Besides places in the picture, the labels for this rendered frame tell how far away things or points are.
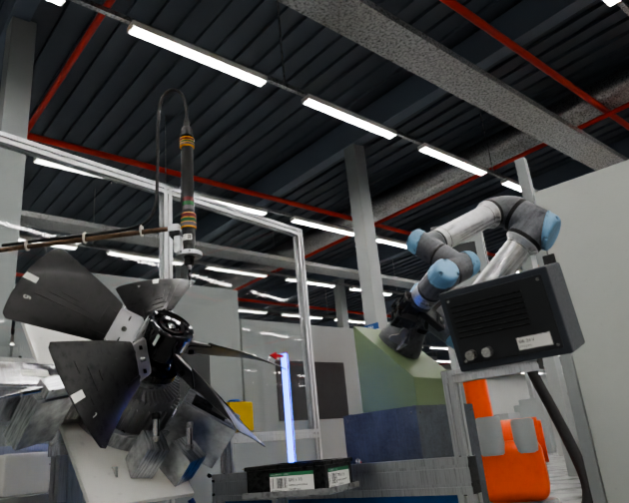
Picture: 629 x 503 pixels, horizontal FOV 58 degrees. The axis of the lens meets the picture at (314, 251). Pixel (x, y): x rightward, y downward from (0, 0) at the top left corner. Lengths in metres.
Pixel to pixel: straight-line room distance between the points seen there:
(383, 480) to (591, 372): 1.49
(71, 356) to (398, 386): 0.98
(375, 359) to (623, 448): 1.30
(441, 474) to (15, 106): 5.82
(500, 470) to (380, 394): 3.29
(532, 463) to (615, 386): 2.34
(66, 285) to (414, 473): 0.94
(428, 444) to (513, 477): 3.31
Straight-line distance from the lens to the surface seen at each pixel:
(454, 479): 1.43
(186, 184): 1.66
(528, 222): 1.92
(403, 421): 1.77
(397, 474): 1.51
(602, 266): 2.84
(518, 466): 5.04
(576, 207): 2.94
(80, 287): 1.48
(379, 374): 1.83
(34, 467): 1.85
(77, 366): 1.22
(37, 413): 1.33
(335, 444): 5.82
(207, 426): 1.51
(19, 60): 6.91
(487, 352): 1.34
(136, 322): 1.47
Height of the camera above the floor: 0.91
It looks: 19 degrees up
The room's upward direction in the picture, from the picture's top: 6 degrees counter-clockwise
